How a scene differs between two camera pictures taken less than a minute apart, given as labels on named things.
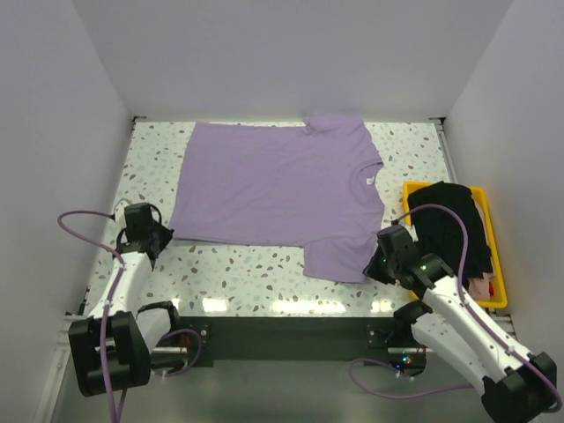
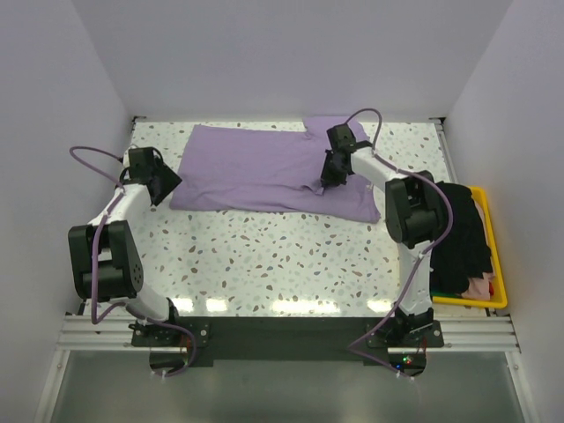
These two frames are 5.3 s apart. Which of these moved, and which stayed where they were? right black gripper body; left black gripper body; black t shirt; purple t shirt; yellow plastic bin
Moved: purple t shirt; right black gripper body; left black gripper body
Stayed: yellow plastic bin; black t shirt
